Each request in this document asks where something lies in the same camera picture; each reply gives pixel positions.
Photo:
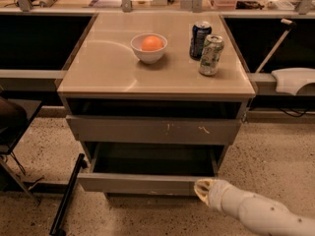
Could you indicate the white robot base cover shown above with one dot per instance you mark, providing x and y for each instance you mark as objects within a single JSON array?
[{"x": 292, "y": 80}]

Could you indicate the white ceramic bowl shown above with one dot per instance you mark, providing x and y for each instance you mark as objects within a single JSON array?
[{"x": 148, "y": 57}]

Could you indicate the dark chair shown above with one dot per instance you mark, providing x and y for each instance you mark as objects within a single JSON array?
[{"x": 15, "y": 117}]

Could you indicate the dark blue soda can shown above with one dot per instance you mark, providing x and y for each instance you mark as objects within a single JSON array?
[{"x": 199, "y": 32}]

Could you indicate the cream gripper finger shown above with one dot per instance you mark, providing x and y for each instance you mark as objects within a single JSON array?
[
  {"x": 204, "y": 185},
  {"x": 203, "y": 194}
]

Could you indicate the white stick with tip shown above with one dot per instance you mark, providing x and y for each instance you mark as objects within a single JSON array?
[{"x": 289, "y": 26}]

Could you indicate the grey drawer cabinet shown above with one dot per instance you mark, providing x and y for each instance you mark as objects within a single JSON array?
[{"x": 107, "y": 79}]

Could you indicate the black metal floor bar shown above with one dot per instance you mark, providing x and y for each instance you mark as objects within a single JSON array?
[{"x": 56, "y": 228}]

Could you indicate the grey drawer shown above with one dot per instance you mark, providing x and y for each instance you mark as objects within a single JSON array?
[
  {"x": 151, "y": 169},
  {"x": 143, "y": 130}
]

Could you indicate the grey top drawer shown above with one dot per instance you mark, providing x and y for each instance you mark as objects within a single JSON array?
[{"x": 143, "y": 130}]

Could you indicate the orange fruit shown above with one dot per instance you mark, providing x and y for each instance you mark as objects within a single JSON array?
[{"x": 152, "y": 43}]

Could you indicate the green white soda can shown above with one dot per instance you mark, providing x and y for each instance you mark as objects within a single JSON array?
[{"x": 211, "y": 54}]

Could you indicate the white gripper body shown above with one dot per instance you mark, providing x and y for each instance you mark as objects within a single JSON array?
[{"x": 219, "y": 194}]

